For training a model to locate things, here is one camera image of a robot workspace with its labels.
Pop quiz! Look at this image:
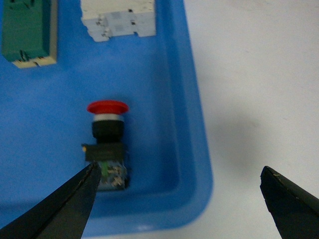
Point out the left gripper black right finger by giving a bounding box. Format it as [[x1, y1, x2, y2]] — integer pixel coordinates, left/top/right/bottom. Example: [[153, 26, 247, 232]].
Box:
[[260, 166, 319, 239]]

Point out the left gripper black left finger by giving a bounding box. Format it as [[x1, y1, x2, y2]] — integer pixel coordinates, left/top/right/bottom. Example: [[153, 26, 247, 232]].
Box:
[[0, 162, 101, 239]]

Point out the red emergency stop button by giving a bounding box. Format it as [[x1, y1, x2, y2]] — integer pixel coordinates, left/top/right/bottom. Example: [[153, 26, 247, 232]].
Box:
[[82, 100, 130, 191]]

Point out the blue plastic bin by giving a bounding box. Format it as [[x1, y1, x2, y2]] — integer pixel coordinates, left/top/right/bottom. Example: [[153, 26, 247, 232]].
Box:
[[0, 0, 212, 237]]

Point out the green beige relay module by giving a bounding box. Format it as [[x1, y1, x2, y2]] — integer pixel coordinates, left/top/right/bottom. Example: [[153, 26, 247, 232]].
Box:
[[1, 0, 58, 69]]

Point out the white circuit breaker block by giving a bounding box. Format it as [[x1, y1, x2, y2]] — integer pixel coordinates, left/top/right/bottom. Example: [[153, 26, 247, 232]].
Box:
[[80, 0, 156, 42]]

